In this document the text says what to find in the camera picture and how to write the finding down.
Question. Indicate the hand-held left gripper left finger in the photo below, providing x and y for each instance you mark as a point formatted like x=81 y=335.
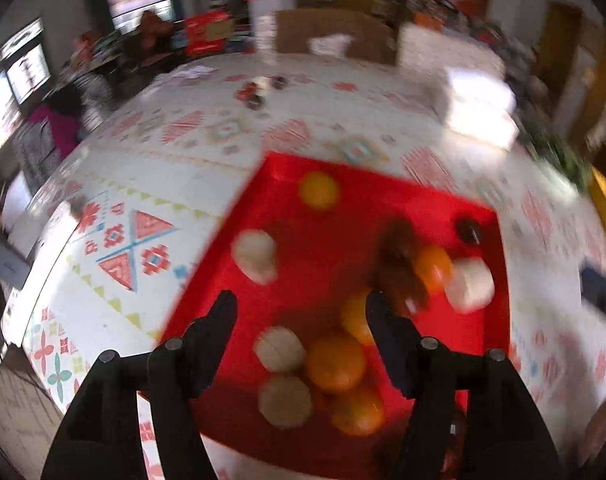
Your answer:
x=218 y=340

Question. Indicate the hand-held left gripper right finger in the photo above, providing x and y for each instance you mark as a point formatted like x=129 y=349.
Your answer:
x=385 y=345

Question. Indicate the red tray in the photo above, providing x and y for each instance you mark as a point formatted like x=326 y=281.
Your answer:
x=303 y=285

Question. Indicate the patterned tablecloth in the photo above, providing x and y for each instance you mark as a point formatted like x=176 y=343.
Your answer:
x=173 y=160

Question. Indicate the black flat device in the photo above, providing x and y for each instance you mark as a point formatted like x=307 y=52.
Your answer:
x=600 y=285

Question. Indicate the grey flat case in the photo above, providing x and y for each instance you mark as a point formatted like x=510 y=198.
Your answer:
x=8 y=262

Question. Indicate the small dark red fruit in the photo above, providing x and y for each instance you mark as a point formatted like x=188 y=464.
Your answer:
x=247 y=95

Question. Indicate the white tissue pack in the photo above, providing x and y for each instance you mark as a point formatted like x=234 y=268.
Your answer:
x=478 y=105

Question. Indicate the leafy green vegetables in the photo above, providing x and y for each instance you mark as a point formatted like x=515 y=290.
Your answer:
x=563 y=155

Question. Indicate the red cardboard box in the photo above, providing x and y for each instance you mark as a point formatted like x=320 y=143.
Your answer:
x=208 y=32

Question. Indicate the brown cardboard box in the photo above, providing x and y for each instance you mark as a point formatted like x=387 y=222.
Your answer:
x=333 y=35

